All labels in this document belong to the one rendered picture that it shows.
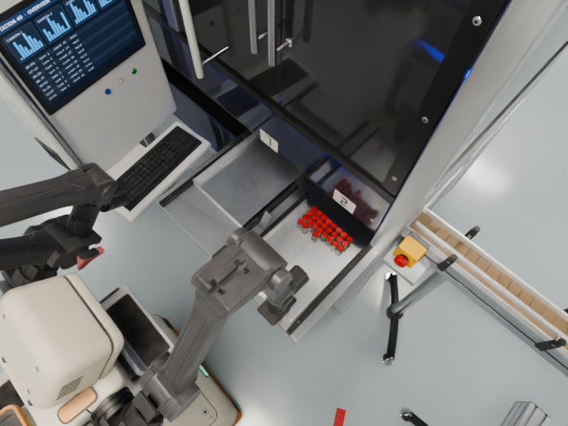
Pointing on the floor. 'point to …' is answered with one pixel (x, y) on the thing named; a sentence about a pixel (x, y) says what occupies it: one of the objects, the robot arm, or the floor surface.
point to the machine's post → (464, 117)
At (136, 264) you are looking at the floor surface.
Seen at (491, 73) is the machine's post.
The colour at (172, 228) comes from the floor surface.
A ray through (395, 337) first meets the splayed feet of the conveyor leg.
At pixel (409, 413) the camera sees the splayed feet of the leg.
